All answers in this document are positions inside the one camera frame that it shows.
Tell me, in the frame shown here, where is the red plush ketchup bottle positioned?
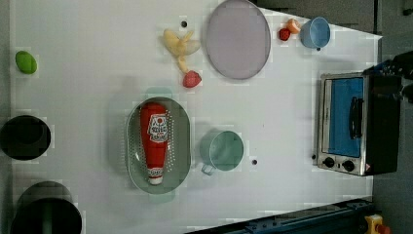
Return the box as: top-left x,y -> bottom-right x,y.
140,102 -> 169,185

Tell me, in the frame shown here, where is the green mug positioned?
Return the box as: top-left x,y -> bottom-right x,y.
200,130 -> 244,176

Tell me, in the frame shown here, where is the peeled toy banana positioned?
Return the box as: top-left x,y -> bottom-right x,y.
163,29 -> 201,73

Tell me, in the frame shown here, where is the grey round plate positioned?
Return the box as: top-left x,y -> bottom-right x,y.
206,0 -> 271,79

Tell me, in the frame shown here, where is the small red toy strawberry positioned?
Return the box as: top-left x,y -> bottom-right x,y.
279,28 -> 291,41

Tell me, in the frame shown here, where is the orange toy citrus half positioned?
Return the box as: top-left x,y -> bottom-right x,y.
286,19 -> 301,34

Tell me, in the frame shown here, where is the blue bowl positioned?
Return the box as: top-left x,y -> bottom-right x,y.
299,17 -> 331,50

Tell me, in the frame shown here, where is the silver black toaster oven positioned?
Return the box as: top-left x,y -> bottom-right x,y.
317,73 -> 401,176

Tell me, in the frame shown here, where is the green toy lime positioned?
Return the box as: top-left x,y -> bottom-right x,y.
15,51 -> 38,74

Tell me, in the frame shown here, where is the yellow red clamp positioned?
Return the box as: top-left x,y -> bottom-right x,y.
364,214 -> 392,234

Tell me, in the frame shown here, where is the blue metal frame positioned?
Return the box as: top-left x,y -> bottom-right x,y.
186,199 -> 375,234

